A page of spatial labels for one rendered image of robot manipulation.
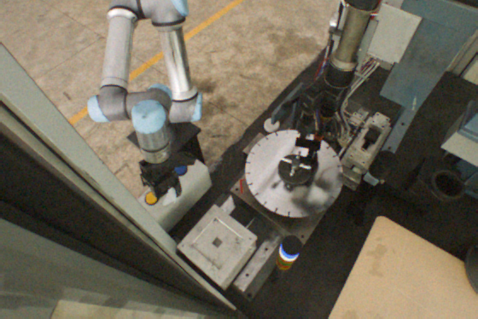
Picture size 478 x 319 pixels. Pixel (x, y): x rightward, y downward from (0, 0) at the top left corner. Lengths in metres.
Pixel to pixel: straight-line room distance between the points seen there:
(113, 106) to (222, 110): 1.63
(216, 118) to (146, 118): 1.67
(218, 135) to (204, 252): 1.40
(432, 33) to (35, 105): 0.73
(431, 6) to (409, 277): 0.87
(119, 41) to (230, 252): 0.71
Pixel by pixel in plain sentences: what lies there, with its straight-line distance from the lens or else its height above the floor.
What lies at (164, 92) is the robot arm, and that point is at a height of 1.25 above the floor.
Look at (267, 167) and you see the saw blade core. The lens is 0.97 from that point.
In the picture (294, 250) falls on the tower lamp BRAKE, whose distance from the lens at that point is 0.67.
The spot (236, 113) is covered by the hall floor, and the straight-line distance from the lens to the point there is 2.33.
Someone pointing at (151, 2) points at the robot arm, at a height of 1.34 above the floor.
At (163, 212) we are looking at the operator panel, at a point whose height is 0.90.
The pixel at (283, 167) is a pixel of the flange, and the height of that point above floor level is 0.96.
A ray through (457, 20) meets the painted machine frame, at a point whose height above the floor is 1.50.
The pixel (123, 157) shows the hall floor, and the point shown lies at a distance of 2.31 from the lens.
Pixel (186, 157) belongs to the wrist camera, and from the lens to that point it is 0.86.
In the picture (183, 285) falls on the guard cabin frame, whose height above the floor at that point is 1.59.
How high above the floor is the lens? 1.81
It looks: 56 degrees down
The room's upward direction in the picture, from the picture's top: 2 degrees counter-clockwise
